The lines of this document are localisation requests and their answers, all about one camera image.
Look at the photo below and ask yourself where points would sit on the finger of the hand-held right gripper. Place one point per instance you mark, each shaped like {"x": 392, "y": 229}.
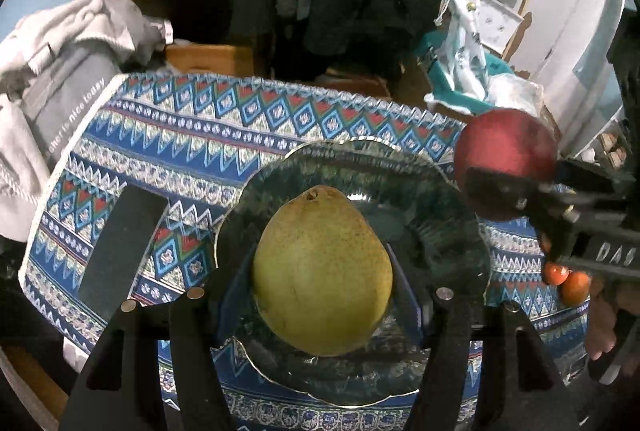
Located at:
{"x": 595, "y": 178}
{"x": 500, "y": 191}

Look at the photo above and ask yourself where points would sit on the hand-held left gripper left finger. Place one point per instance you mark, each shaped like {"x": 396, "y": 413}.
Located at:
{"x": 234, "y": 296}

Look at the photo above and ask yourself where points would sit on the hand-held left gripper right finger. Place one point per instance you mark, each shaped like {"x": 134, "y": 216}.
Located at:
{"x": 406, "y": 291}

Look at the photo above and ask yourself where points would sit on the red apple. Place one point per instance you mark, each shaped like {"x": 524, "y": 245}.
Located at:
{"x": 505, "y": 141}

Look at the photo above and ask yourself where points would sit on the orange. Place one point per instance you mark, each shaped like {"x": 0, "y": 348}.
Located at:
{"x": 576, "y": 288}

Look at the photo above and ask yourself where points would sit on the clear glass plate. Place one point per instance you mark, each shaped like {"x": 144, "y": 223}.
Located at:
{"x": 430, "y": 211}

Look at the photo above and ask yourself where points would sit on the green pear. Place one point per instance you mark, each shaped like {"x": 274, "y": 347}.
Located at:
{"x": 320, "y": 271}

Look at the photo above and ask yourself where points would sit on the person's right hand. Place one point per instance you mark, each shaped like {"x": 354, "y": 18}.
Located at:
{"x": 602, "y": 326}

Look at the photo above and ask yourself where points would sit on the shoe rack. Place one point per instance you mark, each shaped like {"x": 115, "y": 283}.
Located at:
{"x": 607, "y": 146}

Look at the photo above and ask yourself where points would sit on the small red tangerine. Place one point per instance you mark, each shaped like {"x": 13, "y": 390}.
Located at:
{"x": 555, "y": 273}

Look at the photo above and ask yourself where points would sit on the clear plastic bag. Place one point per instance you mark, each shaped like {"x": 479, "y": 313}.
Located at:
{"x": 517, "y": 91}

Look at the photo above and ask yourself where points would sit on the black flat rectangular pad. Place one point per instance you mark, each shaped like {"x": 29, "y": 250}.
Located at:
{"x": 120, "y": 251}

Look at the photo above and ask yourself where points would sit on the teal box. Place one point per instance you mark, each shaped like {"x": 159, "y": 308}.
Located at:
{"x": 440, "y": 76}

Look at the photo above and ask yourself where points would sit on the white blue printed bag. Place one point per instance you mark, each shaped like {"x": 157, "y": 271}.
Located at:
{"x": 467, "y": 41}

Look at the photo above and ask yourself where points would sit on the white patterned drawer box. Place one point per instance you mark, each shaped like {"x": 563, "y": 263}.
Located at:
{"x": 500, "y": 23}

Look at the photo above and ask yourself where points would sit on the blue patterned tablecloth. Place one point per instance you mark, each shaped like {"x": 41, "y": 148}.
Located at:
{"x": 200, "y": 131}

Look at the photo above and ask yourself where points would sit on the flat brown cardboard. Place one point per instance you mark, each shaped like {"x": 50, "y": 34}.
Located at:
{"x": 360, "y": 81}

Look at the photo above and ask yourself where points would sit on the grey printed shirt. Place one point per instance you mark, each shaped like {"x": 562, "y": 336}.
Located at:
{"x": 65, "y": 101}

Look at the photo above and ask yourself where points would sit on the white sweatshirt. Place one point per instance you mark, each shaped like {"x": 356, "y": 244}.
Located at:
{"x": 20, "y": 151}

